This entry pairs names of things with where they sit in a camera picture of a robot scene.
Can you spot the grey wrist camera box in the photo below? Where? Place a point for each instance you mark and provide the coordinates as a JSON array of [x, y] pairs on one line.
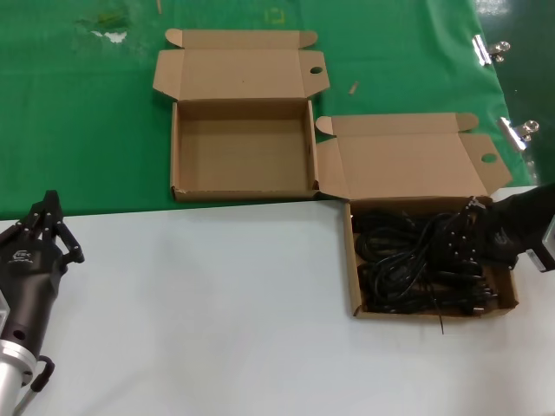
[[542, 258], [3, 310]]

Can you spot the green table cloth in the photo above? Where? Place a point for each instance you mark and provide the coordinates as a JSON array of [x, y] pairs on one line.
[[86, 130]]

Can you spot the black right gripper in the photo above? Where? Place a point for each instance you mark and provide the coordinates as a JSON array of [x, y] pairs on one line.
[[505, 229]]

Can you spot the small wooden stick scrap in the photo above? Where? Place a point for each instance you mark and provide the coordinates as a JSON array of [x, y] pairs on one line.
[[354, 88]]

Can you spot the black zip tie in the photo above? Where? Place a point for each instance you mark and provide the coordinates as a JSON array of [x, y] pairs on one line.
[[440, 323]]

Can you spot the empty-lid brown cardboard box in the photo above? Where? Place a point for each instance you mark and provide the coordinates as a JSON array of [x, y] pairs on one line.
[[243, 147]]

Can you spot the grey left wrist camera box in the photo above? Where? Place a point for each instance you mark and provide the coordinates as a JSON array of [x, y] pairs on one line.
[[3, 310]]

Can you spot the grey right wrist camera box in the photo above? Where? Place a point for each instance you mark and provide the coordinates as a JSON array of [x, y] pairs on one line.
[[542, 258]]

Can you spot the silver binder clip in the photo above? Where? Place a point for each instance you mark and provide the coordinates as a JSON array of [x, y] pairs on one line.
[[485, 48], [516, 132]]

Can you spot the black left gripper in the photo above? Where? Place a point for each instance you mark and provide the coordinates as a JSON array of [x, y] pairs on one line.
[[30, 277]]

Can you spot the thin wooden stick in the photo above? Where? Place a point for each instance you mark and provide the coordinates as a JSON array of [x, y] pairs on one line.
[[159, 5]]

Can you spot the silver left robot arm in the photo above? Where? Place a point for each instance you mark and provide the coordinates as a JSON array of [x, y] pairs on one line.
[[11, 372]]

